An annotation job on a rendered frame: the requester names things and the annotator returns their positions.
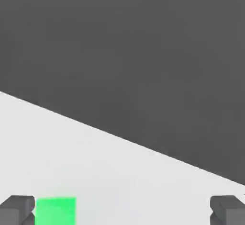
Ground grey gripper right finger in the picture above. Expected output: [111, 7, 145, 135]
[210, 193, 245, 225]

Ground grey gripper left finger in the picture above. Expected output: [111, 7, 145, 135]
[0, 195, 36, 225]

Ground small green cube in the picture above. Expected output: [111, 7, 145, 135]
[34, 196, 77, 225]

